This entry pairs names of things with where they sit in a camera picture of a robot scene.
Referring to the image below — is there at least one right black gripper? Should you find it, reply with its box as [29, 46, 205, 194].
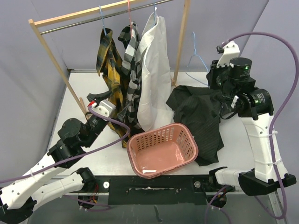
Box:
[207, 58, 237, 97]

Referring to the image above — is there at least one light blue wire hanger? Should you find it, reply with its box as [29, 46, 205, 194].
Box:
[185, 31, 210, 86]

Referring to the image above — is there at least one dark pinstriped shirt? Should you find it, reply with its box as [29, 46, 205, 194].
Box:
[166, 85, 224, 166]

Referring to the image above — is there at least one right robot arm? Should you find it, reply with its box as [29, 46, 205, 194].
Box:
[206, 57, 297, 196]

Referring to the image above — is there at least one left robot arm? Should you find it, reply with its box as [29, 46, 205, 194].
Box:
[0, 91, 116, 224]

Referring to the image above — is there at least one yellow plaid shirt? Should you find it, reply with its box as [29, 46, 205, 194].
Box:
[95, 28, 131, 148]

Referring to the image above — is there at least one black white checked shirt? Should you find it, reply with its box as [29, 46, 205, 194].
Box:
[118, 22, 142, 130]

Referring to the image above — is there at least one pink hanger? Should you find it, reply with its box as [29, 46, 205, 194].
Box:
[127, 0, 133, 38]

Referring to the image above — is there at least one blue hanger of white shirt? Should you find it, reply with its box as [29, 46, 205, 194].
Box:
[153, 0, 158, 27]

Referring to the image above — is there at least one blue hanger of yellow shirt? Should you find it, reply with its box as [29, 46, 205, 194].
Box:
[99, 5, 107, 36]

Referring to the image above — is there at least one pink plastic laundry basket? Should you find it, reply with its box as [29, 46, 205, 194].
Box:
[127, 123, 199, 179]

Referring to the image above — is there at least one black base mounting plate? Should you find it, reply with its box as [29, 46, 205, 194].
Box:
[78, 175, 222, 205]

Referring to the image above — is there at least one metal hanging rod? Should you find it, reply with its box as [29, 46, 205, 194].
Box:
[40, 0, 173, 35]

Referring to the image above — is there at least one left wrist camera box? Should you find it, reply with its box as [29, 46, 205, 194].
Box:
[87, 99, 116, 121]

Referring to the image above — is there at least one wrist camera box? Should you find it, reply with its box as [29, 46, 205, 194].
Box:
[216, 41, 240, 68]
[87, 99, 116, 121]

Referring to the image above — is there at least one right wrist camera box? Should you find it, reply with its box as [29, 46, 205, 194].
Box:
[216, 41, 240, 68]

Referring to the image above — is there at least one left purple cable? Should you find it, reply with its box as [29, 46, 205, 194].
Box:
[0, 103, 131, 212]

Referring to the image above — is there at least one wooden clothes rack frame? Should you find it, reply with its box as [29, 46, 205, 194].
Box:
[28, 0, 191, 113]

